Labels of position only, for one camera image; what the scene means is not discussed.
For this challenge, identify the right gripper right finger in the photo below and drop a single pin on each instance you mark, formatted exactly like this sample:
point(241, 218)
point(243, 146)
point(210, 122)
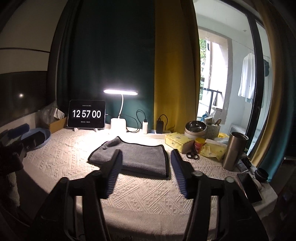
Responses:
point(183, 173)

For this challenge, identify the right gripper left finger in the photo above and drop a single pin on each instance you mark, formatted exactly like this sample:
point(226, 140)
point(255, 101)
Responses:
point(109, 173)

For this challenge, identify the purple and grey towel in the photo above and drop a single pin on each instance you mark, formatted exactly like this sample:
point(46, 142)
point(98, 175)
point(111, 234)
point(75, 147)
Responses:
point(138, 158)

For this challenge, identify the black scissors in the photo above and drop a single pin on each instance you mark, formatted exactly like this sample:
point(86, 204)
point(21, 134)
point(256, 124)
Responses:
point(192, 155)

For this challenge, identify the yellow tissue box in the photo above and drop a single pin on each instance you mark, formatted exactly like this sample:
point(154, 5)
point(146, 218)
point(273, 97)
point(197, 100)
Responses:
point(179, 141)

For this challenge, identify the yellow wet wipes pack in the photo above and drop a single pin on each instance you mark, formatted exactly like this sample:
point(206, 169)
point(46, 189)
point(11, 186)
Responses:
point(210, 150)

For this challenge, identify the yellow red can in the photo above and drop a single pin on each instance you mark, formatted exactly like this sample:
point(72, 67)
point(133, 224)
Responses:
point(199, 142)

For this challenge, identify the blue round bowl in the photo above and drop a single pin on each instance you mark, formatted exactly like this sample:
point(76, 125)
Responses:
point(36, 138)

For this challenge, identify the stainless steel bowl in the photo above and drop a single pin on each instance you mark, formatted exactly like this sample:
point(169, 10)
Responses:
point(195, 128)

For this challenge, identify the cardboard box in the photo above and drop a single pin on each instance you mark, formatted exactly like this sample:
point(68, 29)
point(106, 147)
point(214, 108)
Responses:
point(57, 125)

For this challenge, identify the white power strip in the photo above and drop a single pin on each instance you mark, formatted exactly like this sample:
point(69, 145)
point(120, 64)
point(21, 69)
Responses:
point(154, 134)

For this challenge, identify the white perforated basket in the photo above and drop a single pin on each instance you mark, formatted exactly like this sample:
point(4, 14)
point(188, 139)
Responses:
point(212, 131)

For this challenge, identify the white desk lamp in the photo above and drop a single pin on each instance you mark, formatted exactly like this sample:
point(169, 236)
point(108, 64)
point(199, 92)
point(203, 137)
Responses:
point(118, 124)

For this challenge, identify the white patterned tablecloth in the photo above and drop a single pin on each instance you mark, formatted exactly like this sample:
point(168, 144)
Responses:
point(139, 208)

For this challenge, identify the white tablet stand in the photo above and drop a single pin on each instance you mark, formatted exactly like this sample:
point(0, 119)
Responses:
point(86, 129)

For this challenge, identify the black power adapter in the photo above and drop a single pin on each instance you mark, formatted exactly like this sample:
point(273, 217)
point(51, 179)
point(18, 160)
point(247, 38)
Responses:
point(159, 126)

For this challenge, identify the steel tumbler cup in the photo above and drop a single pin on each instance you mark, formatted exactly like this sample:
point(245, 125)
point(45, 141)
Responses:
point(236, 146)

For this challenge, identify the white USB charger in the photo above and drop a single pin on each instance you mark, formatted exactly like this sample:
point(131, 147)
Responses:
point(144, 127)

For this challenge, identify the black tablet clock display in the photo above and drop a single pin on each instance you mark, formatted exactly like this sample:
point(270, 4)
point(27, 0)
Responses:
point(86, 114)

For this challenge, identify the black smartphone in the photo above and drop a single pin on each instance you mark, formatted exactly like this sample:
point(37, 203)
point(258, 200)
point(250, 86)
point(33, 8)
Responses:
point(249, 187)

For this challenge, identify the yellow curtain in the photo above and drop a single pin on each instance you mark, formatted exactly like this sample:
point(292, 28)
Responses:
point(177, 70)

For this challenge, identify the white hanging shirt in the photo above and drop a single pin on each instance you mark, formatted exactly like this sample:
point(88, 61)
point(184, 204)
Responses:
point(247, 80)

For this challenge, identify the dark green curtain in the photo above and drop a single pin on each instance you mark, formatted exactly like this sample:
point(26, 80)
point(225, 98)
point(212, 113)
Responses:
point(108, 45)

